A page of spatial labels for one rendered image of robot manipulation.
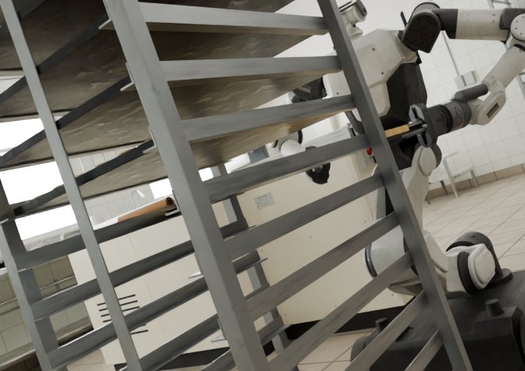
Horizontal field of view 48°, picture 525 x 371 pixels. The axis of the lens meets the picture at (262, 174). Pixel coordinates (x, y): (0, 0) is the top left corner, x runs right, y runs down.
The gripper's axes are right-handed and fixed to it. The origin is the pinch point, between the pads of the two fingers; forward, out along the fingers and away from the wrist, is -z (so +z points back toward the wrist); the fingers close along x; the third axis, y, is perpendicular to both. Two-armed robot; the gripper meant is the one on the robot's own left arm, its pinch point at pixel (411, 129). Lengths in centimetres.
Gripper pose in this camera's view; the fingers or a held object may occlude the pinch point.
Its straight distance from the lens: 165.8
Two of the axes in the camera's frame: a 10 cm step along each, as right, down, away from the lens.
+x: -3.3, -9.4, 0.3
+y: 3.7, -1.6, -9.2
